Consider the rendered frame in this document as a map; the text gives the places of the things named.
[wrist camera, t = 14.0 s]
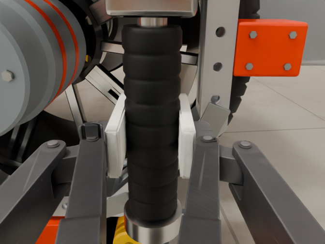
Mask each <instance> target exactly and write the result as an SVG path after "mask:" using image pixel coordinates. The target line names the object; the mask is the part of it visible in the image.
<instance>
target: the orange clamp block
mask: <svg viewBox="0 0 325 244"><path fill-rule="evenodd" d="M307 31H308V24H307V23H306V22H300V21H294V20H287V19H238V23H237V33H236V47H235V56H234V66H233V76H278V77H296V76H298V75H299V72H300V67H301V62H302V57H303V52H304V46H305V41H306V36H307Z"/></svg>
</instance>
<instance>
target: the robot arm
mask: <svg viewBox="0 0 325 244"><path fill-rule="evenodd" d="M178 98H179V100H180V111H179V117H178V122H179V127H178V158H179V170H180V177H182V178H183V179H189V185H188V191H187V197H186V203H185V209H184V215H182V218H181V223H180V229H179V234H178V240H177V244H222V227H221V220H220V181H223V182H228V183H229V184H228V185H229V188H230V191H231V193H232V195H233V197H234V199H235V201H236V203H237V206H238V208H239V210H240V212H241V214H242V216H243V218H244V220H245V223H246V225H247V227H248V229H249V231H250V233H251V235H252V238H253V240H254V242H255V244H325V230H324V229H323V228H322V227H321V225H320V224H319V223H318V222H317V220H316V219H315V218H314V217H313V215H312V214H311V213H310V212H309V210H308V209H307V208H306V206H305V205H304V204H303V203H302V201H301V200H300V199H299V198H298V196H297V195H296V194H295V193H294V191H293V190H292V189H291V188H290V186H289V185H288V184H287V183H286V181H285V180H284V179H283V178H282V176H281V175H280V174H279V173H278V172H277V170H276V169H275V168H274V167H273V165H272V164H271V163H270V161H269V160H268V159H267V158H266V156H265V155H264V154H263V153H262V151H261V150H260V149H259V148H258V146H257V145H255V144H254V143H252V142H250V141H237V142H234V143H233V147H226V146H223V145H220V144H219V140H218V139H217V138H216V137H214V135H213V133H212V130H211V127H210V124H209V123H207V122H206V121H193V118H192V113H191V108H190V104H189V100H188V96H187V95H186V94H185V93H181V94H180V95H179V97H178ZM125 99H126V96H125V94H124V93H121V94H120V96H119V98H118V101H117V103H116V106H115V108H114V110H113V113H112V115H111V117H110V120H109V121H98V122H86V123H83V124H81V125H80V126H79V135H80V143H79V145H76V146H71V147H66V143H65V142H64V141H62V140H49V141H48V142H45V143H43V144H42V145H41V146H40V147H39V148H38V149H37V150H36V151H35V152H34V153H33V154H32V155H31V156H30V157H29V158H28V159H27V160H26V161H25V162H24V163H23V164H22V165H21V166H20V167H19V168H18V169H17V170H16V171H15V172H14V173H13V174H12V175H11V176H10V177H9V178H8V179H7V180H6V181H5V182H4V183H3V184H2V185H1V186H0V244H35V243H36V241H37V240H38V238H39V237H40V235H41V233H42V232H43V230H44V228H45V227H46V225H47V223H48V222H49V220H50V218H51V217H52V215H53V214H54V212H55V210H56V209H57V207H58V206H59V204H60V202H61V201H62V199H63V198H64V196H65V194H66V193H67V191H68V189H69V188H70V186H71V189H70V194H69V199H68V204H67V209H66V214H65V218H63V219H60V221H59V226H58V231H57V235H56V239H55V244H106V201H107V176H109V177H110V178H119V177H120V176H121V173H122V169H123V164H124V160H125V155H126V151H127V137H126V120H127V118H126V116H125V105H124V101H125ZM106 170H107V176H106ZM71 182H72V183H71Z"/></svg>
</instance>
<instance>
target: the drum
mask: <svg viewBox="0 0 325 244"><path fill-rule="evenodd" d="M85 60H86V41H85V37H84V33H83V31H82V28H81V26H80V24H79V22H78V20H77V19H76V17H75V16H74V15H73V13H72V12H71V11H70V10H69V9H68V8H67V7H66V6H65V5H64V4H63V3H62V2H60V1H59V0H0V136H2V135H4V134H6V133H7V132H9V131H10V130H11V129H13V128H14V127H15V126H17V125H21V124H24V123H26V122H28V121H30V120H31V119H33V118H34V117H36V116H37V115H38V114H39V113H40V112H41V111H42V110H44V109H45V108H46V107H47V106H48V105H50V104H51V103H52V102H53V101H54V100H55V99H56V98H57V97H58V96H59V95H61V94H62V93H63V92H64V91H65V90H66V89H67V88H68V87H69V86H70V85H71V84H72V83H73V82H74V81H75V80H76V79H77V78H78V77H79V75H80V73H81V71H82V69H83V67H84V64H85Z"/></svg>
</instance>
